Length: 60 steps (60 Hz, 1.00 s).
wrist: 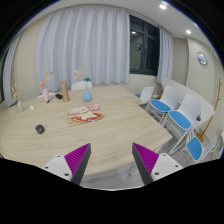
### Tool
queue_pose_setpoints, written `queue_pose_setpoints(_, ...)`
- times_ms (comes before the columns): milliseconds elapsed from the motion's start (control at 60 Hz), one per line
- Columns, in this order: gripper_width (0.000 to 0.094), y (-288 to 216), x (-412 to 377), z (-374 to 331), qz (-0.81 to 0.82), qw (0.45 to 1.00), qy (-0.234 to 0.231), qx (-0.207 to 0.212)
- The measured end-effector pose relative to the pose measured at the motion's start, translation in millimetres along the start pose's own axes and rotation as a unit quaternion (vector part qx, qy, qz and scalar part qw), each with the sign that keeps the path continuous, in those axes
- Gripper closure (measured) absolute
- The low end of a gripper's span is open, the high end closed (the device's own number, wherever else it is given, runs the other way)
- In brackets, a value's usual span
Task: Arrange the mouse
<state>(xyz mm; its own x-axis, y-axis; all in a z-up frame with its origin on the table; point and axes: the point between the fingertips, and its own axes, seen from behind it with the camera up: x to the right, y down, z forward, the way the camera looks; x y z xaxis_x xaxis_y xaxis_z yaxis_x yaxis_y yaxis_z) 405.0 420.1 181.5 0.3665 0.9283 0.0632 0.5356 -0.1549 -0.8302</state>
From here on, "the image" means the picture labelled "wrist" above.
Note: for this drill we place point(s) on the white chair behind table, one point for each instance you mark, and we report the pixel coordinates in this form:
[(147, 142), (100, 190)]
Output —
[(81, 85)]

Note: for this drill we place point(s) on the black computer mouse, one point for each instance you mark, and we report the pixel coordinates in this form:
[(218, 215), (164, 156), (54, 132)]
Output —
[(40, 129)]

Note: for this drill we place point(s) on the green vase with flowers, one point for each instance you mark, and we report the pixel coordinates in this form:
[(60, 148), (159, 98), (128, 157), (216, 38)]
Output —
[(16, 95)]

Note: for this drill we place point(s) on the narrow right white curtain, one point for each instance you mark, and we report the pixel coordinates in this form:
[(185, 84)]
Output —
[(165, 56)]

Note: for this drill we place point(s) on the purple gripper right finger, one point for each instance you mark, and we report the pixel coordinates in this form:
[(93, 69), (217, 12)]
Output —
[(153, 166)]

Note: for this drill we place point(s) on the dark window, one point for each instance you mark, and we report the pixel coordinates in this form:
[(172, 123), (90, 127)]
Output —
[(144, 47)]

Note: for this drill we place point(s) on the blue ceramic vase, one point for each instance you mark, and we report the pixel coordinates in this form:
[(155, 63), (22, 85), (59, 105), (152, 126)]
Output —
[(87, 96)]

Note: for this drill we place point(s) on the white blue stacked chairs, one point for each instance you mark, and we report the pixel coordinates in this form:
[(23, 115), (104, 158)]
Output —
[(168, 101), (181, 121)]

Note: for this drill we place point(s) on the pink vase with flowers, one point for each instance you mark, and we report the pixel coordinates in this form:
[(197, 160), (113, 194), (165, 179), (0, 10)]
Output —
[(43, 83)]

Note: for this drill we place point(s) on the tan insulated bottle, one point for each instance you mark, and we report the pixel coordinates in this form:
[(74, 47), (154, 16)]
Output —
[(64, 91)]

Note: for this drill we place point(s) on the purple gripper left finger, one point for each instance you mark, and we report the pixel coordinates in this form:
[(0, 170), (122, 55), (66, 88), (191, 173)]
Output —
[(71, 166)]

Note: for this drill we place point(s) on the large white curtain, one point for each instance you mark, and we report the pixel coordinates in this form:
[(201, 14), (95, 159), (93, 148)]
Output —
[(94, 39)]

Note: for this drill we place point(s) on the small white card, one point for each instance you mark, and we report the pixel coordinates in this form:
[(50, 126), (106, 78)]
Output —
[(31, 107)]

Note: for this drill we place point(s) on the round wall clock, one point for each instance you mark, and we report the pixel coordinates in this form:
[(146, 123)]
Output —
[(202, 58)]

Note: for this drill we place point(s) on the white blue stacked chairs near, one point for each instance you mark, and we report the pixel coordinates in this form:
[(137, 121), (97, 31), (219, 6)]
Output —
[(181, 121)]

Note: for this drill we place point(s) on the white blue chair lower right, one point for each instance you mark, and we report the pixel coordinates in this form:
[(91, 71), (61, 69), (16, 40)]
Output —
[(197, 151)]

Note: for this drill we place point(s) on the white blue stacked chairs far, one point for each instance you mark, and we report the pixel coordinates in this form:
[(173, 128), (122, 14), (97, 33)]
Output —
[(168, 101)]

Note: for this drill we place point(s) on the white chair by window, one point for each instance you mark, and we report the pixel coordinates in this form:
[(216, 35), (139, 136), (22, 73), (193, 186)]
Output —
[(145, 95)]

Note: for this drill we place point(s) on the left edge white curtain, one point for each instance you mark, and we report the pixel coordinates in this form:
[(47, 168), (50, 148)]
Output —
[(7, 68)]

